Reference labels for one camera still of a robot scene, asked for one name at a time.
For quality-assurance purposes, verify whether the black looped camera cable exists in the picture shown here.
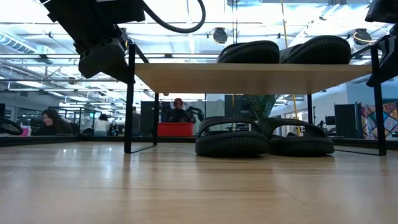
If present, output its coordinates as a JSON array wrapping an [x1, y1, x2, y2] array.
[[139, 0, 207, 34]]

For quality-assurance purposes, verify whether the black foam slide sandal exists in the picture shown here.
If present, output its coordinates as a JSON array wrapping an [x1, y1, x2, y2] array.
[[216, 40, 280, 65], [279, 35, 353, 65], [195, 116, 270, 157], [257, 117, 336, 157]]

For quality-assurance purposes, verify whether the black cabinet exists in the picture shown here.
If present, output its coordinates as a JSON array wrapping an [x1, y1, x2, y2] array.
[[334, 103, 362, 139], [140, 101, 167, 137]]

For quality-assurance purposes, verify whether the thin black ceiling pole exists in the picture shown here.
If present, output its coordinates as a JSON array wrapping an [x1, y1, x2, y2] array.
[[231, 0, 239, 43]]

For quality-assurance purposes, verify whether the wooden shelf with black frame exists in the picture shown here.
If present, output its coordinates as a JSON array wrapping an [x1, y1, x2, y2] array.
[[123, 43, 388, 157]]

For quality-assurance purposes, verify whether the snake plant in white pot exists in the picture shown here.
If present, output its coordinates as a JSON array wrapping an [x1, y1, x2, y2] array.
[[244, 94, 278, 121]]

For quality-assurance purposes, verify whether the red plastic bin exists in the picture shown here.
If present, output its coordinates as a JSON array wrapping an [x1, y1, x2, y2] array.
[[157, 122, 195, 137]]

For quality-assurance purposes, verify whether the yellow cable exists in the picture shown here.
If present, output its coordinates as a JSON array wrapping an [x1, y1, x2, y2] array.
[[280, 0, 302, 137]]

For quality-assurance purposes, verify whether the black curved object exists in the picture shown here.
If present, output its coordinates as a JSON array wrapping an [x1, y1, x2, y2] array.
[[0, 116, 24, 136]]

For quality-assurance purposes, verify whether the person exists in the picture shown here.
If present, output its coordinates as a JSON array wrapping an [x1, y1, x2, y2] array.
[[92, 113, 111, 137], [165, 98, 193, 123], [33, 108, 75, 137]]

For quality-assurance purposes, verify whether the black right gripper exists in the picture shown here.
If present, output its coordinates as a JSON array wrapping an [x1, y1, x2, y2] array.
[[364, 0, 398, 85]]

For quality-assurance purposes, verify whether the black round ceiling lamp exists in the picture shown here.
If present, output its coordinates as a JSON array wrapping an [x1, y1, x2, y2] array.
[[213, 27, 228, 45], [353, 28, 374, 46]]

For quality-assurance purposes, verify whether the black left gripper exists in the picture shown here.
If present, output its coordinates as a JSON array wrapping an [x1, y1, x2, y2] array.
[[40, 0, 147, 84]]

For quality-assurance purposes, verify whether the black metal table frame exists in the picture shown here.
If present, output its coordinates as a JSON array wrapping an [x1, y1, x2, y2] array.
[[0, 135, 398, 147]]

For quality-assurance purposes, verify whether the colourful patterned hanging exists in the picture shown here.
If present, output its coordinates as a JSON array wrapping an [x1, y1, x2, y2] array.
[[360, 101, 398, 140]]

